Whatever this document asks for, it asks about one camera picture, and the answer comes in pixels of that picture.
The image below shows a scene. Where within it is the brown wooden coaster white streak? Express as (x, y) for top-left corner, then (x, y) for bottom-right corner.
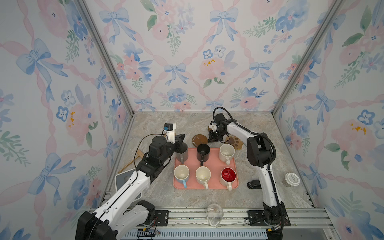
(192, 134), (208, 148)

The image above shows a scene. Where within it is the cork paw print coaster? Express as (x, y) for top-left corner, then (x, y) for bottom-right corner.
(225, 135), (244, 151)

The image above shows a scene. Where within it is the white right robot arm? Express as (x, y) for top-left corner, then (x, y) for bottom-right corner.
(208, 113), (288, 231)

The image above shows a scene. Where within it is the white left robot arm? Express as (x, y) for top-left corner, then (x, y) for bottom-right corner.
(75, 133), (185, 240)

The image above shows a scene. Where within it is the paper cup white lid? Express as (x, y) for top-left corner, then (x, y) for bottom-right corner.
(284, 173), (301, 187)

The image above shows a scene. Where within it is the grey ceramic mug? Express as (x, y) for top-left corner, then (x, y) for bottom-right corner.
(175, 143), (189, 165)

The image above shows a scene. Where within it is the black ceramic mug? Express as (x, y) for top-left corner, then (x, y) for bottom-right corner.
(197, 144), (211, 166)

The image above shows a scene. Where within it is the white speckled mug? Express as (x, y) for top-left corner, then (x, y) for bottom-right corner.
(219, 144), (235, 166)

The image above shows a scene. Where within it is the cream ceramic mug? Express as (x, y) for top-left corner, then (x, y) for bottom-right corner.
(195, 166), (212, 190)

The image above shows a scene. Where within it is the wooden mallet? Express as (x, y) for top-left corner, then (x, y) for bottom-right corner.
(118, 150), (144, 174)

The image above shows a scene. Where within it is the pink rectangular tray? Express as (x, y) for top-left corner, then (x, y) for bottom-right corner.
(173, 148), (237, 190)

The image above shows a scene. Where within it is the white mug red interior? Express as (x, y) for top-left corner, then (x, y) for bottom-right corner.
(220, 168), (237, 191)

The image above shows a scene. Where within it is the black stapler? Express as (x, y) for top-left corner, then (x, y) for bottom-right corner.
(247, 180), (262, 190)

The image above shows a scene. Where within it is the clear glass dome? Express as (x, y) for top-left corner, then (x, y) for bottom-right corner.
(207, 204), (224, 227)

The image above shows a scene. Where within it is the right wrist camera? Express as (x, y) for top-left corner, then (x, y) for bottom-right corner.
(209, 121), (217, 132)

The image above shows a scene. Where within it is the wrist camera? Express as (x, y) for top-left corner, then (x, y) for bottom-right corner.
(209, 121), (217, 132)
(164, 123), (176, 144)

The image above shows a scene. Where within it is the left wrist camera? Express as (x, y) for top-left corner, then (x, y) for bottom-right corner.
(164, 123), (176, 144)

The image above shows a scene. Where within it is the cream mug blue handle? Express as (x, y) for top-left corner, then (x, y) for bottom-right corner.
(174, 165), (190, 189)

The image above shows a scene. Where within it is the aluminium left corner post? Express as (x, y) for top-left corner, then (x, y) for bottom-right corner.
(74, 0), (134, 117)

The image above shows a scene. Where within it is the aluminium corner post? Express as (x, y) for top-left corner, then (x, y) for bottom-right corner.
(74, 0), (134, 117)
(271, 0), (345, 117)

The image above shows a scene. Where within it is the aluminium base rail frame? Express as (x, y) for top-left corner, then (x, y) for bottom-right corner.
(78, 206), (341, 240)

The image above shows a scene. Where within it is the aluminium right corner post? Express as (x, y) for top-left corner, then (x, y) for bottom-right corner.
(271, 0), (345, 117)

